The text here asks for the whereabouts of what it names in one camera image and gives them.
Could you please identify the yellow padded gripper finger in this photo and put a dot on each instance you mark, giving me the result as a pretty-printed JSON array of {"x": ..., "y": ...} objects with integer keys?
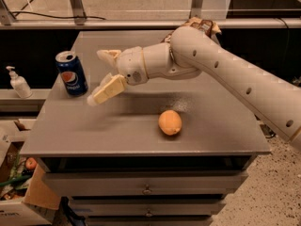
[
  {"x": 110, "y": 86},
  {"x": 109, "y": 56}
]

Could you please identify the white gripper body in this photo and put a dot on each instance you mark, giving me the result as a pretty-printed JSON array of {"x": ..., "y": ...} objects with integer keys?
[{"x": 131, "y": 65}]

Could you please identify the blue pepsi can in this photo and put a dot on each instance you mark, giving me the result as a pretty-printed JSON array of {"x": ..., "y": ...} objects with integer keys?
[{"x": 71, "y": 72}]

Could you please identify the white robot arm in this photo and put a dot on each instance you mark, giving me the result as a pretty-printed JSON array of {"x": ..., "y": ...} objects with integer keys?
[{"x": 190, "y": 52}]

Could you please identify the orange fruit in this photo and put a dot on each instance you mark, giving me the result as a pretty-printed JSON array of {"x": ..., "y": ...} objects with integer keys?
[{"x": 170, "y": 122}]

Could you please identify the grey drawer cabinet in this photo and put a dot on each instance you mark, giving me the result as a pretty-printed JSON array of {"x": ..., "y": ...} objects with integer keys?
[{"x": 116, "y": 166}]

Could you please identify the brown chip bag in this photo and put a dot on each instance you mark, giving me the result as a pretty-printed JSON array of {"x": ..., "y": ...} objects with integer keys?
[{"x": 203, "y": 25}]

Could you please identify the white pump bottle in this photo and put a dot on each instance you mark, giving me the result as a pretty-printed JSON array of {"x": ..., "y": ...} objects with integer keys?
[{"x": 18, "y": 83}]

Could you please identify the small red apple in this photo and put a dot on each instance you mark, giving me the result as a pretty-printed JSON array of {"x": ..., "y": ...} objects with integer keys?
[{"x": 30, "y": 163}]

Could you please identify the cardboard box with items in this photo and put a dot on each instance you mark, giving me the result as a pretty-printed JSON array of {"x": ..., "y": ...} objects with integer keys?
[{"x": 25, "y": 200}]

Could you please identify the metal window frame rail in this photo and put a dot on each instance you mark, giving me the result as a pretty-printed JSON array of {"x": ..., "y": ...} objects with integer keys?
[{"x": 164, "y": 14}]

